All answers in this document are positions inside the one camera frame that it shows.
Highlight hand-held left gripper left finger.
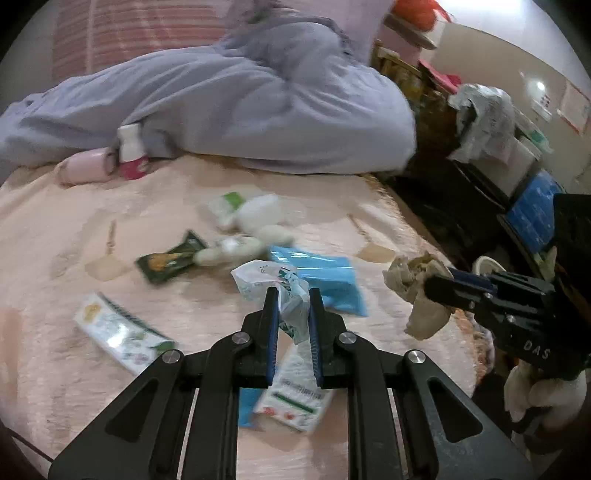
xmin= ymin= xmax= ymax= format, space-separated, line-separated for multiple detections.
xmin=48 ymin=286 xmax=280 ymax=480

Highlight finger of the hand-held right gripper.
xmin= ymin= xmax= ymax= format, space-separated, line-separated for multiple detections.
xmin=449 ymin=269 xmax=499 ymax=291
xmin=424 ymin=274 xmax=492 ymax=319

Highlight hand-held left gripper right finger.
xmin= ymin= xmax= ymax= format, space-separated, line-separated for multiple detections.
xmin=308 ymin=288 xmax=525 ymax=480

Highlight brown paper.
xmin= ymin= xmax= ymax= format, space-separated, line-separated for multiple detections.
xmin=382 ymin=253 xmax=455 ymax=341

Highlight white plastic wrapper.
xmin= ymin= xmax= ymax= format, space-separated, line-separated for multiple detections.
xmin=231 ymin=260 xmax=311 ymax=346

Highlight white floral print box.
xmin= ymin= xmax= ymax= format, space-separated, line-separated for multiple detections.
xmin=74 ymin=292 xmax=178 ymax=376

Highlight person's right hand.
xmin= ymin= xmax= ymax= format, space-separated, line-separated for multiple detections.
xmin=503 ymin=359 xmax=585 ymax=432

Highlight white round bowl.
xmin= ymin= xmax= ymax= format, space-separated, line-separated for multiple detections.
xmin=472 ymin=256 xmax=507 ymax=278

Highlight white green pouch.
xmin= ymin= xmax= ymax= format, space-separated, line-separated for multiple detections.
xmin=253 ymin=344 xmax=334 ymax=433

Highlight blue plastic packet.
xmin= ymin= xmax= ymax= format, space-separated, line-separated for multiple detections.
xmin=269 ymin=246 xmax=369 ymax=317

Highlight small blue packet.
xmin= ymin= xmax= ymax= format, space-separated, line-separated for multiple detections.
xmin=238 ymin=388 xmax=262 ymax=428

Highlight blue box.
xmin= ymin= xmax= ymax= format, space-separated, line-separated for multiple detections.
xmin=505 ymin=170 xmax=568 ymax=256

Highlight white green-label packet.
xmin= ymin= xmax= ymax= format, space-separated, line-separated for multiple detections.
xmin=231 ymin=195 xmax=296 ymax=246

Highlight white storage box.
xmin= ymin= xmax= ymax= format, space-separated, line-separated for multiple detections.
xmin=507 ymin=137 xmax=542 ymax=195

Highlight dark green snack packet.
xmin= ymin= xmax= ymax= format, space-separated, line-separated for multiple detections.
xmin=135 ymin=230 xmax=208 ymax=284

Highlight white plastic bag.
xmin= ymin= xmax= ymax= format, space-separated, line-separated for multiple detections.
xmin=447 ymin=83 xmax=516 ymax=163

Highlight white bottle red label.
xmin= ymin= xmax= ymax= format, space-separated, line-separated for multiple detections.
xmin=116 ymin=124 xmax=151 ymax=181

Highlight grey blanket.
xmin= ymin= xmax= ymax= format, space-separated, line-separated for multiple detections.
xmin=0 ymin=18 xmax=419 ymax=177

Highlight pink bottle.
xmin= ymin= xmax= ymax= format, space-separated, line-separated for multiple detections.
xmin=60 ymin=148 xmax=119 ymax=186

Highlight orange item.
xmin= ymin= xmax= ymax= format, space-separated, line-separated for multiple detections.
xmin=394 ymin=0 xmax=438 ymax=25

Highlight plain pink pillow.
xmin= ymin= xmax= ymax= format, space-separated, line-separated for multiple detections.
xmin=277 ymin=0 xmax=399 ymax=66

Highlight pink striped pillow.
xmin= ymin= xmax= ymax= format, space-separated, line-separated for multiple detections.
xmin=51 ymin=0 xmax=252 ymax=85

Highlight wall poster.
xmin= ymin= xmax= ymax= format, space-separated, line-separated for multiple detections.
xmin=560 ymin=79 xmax=591 ymax=136

